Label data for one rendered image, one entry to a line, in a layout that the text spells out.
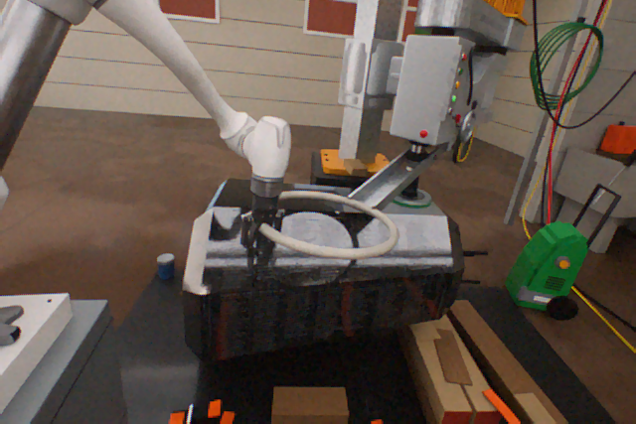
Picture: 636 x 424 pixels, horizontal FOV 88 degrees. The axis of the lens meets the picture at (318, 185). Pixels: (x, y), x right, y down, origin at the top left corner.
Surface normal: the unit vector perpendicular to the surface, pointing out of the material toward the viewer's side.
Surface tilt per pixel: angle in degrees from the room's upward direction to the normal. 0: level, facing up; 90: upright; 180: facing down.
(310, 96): 90
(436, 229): 45
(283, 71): 90
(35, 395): 0
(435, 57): 90
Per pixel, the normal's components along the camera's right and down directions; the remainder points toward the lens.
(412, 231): 0.14, -0.40
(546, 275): -0.22, 0.33
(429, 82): -0.66, 0.21
